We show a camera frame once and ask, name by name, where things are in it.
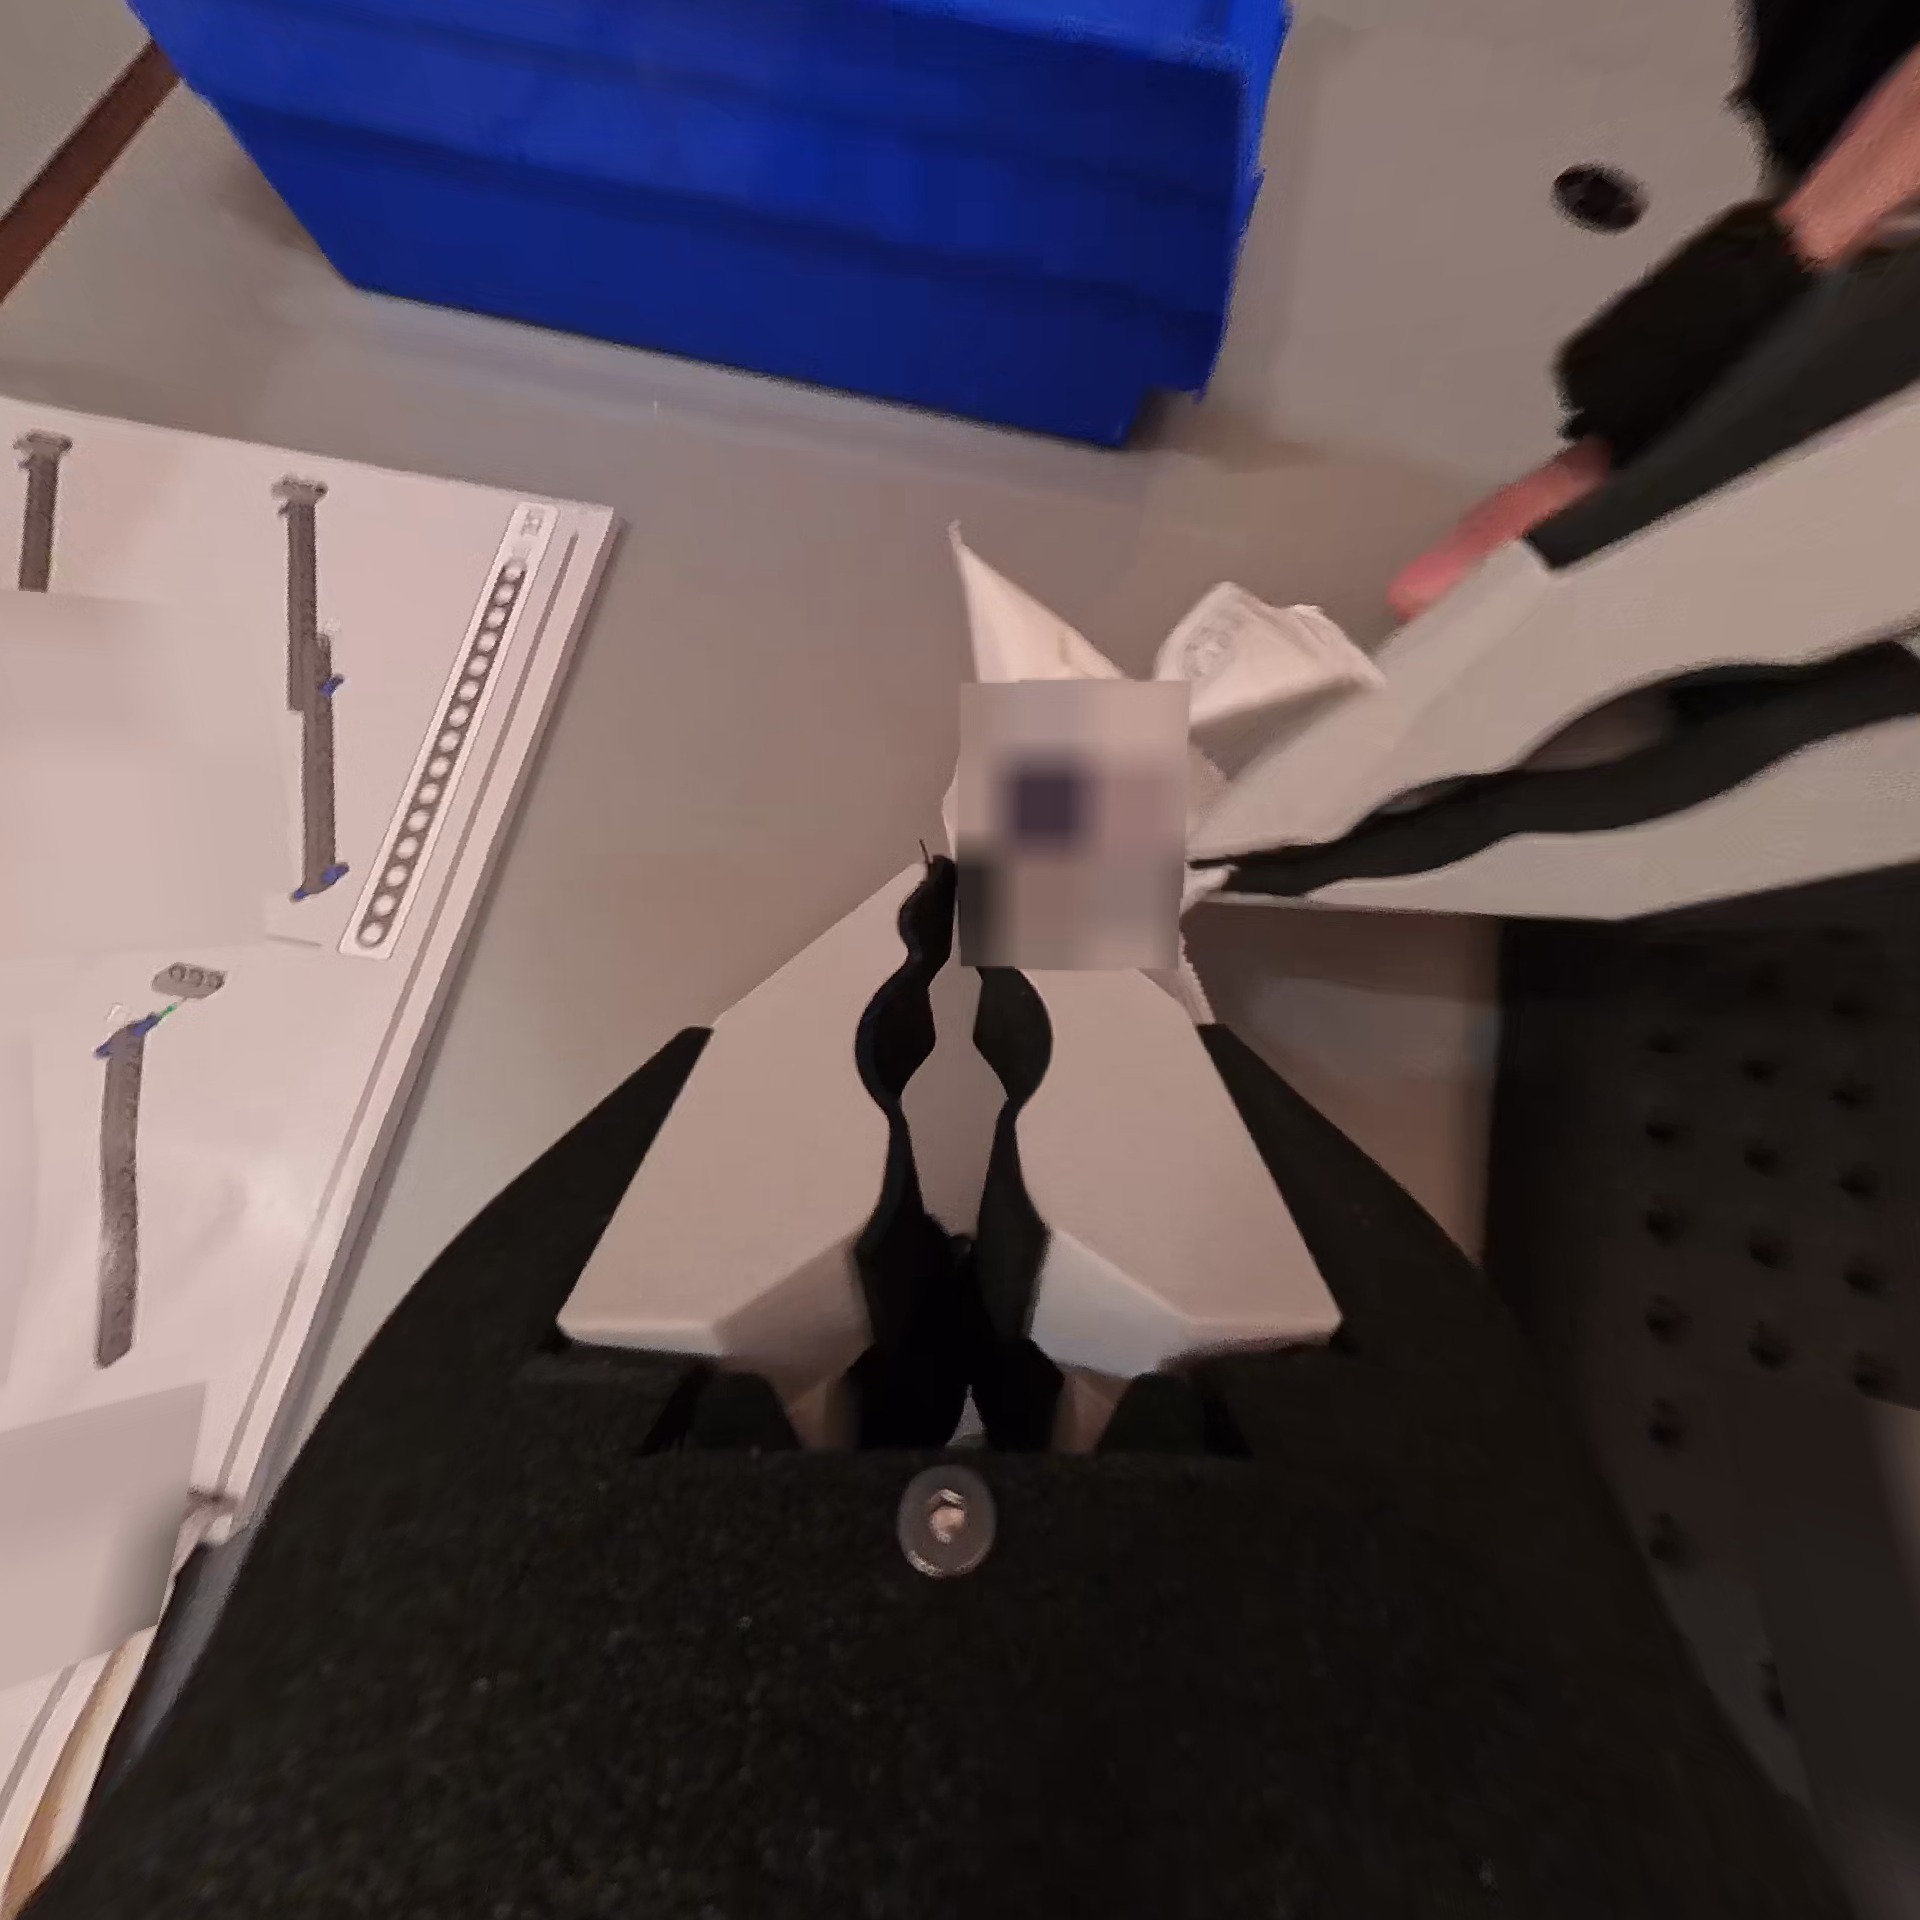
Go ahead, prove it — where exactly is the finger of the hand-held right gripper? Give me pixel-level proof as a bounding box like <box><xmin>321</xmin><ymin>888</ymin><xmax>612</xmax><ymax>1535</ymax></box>
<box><xmin>1189</xmin><ymin>684</ymin><xmax>1920</xmax><ymax>920</ymax></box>
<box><xmin>1197</xmin><ymin>407</ymin><xmax>1920</xmax><ymax>871</ymax></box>

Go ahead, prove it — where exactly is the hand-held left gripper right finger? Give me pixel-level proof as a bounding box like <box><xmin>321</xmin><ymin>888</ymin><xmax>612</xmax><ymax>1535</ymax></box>
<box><xmin>971</xmin><ymin>967</ymin><xmax>1344</xmax><ymax>1414</ymax></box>

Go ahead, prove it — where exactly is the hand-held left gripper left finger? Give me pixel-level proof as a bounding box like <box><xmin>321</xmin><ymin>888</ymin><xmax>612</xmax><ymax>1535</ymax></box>
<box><xmin>554</xmin><ymin>859</ymin><xmax>961</xmax><ymax>1411</ymax></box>

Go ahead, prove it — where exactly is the person's right hand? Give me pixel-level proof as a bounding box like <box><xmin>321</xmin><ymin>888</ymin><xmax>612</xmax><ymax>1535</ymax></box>
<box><xmin>1386</xmin><ymin>67</ymin><xmax>1920</xmax><ymax>622</ymax></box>

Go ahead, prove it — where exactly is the small white paper bag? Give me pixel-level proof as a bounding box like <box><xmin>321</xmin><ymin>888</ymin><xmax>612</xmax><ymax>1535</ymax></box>
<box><xmin>946</xmin><ymin>520</ymin><xmax>1389</xmax><ymax>1030</ymax></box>

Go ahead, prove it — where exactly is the lego instruction booklet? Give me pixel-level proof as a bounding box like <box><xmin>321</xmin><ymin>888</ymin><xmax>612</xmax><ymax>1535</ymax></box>
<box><xmin>0</xmin><ymin>393</ymin><xmax>619</xmax><ymax>1920</ymax></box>

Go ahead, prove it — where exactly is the blue plastic bin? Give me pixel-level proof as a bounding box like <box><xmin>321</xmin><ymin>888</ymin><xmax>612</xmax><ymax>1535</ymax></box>
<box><xmin>127</xmin><ymin>0</ymin><xmax>1295</xmax><ymax>451</ymax></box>

